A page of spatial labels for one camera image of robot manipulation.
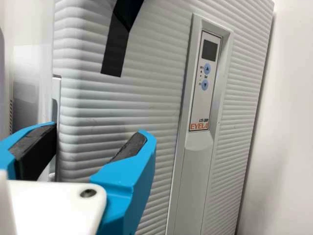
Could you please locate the white box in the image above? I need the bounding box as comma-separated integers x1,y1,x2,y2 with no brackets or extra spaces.
0,0,56,141

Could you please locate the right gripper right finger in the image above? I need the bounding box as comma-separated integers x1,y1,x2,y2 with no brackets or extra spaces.
89,129,157,235

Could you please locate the incubator door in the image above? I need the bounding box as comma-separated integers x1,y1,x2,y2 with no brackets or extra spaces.
52,0,275,235

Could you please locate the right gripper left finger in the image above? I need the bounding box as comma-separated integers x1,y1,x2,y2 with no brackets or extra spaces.
0,121,58,182

